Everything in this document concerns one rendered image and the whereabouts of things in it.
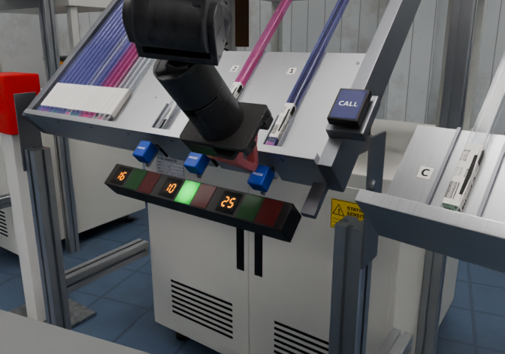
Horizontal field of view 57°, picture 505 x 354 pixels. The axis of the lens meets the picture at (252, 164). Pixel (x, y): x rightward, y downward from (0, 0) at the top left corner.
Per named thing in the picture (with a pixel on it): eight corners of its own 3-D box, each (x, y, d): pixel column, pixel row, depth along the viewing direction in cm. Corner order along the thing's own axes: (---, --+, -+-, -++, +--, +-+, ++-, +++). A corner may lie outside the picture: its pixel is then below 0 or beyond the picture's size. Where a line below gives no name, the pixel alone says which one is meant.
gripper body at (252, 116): (209, 107, 60) (179, 67, 55) (274, 114, 54) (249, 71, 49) (185, 147, 58) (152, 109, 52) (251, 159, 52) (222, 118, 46)
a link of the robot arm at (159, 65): (140, 77, 46) (188, 67, 44) (159, 30, 50) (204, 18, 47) (176, 119, 51) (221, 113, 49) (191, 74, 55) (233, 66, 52)
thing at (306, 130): (328, 172, 60) (320, 158, 58) (42, 122, 97) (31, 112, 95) (373, 65, 68) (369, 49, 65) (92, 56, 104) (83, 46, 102)
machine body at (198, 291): (381, 456, 100) (406, 182, 84) (154, 339, 139) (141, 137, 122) (452, 315, 151) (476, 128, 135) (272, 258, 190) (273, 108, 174)
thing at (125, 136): (330, 190, 62) (313, 160, 56) (47, 134, 98) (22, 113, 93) (333, 183, 62) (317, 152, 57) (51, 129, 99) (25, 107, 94)
